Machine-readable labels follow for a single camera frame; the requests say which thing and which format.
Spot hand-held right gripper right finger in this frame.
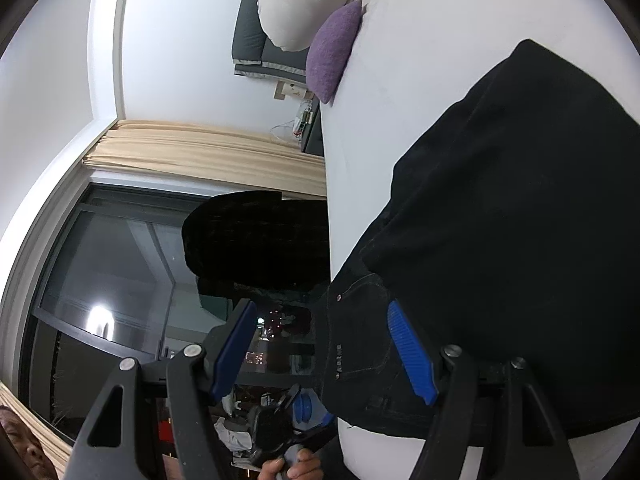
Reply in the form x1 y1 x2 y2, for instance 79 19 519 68
386 300 581 480

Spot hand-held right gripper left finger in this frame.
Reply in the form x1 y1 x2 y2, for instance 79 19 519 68
65 299 258 480

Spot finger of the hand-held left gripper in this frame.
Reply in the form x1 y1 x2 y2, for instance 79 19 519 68
291 392 337 453

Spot black pants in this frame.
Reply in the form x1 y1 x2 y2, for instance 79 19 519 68
315 39 640 441

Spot person's left hand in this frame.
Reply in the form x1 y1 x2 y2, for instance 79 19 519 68
261 447 323 480

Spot white crumpled cloth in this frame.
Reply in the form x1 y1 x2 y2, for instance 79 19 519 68
215 395 257 457

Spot black hanging garment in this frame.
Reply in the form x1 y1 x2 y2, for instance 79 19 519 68
181 190 332 297

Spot glass sliding door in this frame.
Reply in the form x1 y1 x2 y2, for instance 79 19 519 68
17 182 331 426

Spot person's face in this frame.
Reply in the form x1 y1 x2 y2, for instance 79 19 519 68
0 405 58 480

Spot dark grey nightstand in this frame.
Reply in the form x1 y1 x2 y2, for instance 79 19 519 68
300 100 326 157

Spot small white paper bag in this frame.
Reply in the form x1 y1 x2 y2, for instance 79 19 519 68
281 82 313 103

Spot purple cushion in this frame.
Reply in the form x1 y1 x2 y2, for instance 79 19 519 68
305 0 363 105

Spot bed with white sheet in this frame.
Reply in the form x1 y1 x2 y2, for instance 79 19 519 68
320 0 640 480

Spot grey padded headboard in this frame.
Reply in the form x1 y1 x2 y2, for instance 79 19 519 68
231 0 307 81

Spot large white pillow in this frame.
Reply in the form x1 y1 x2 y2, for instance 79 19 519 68
257 0 358 52

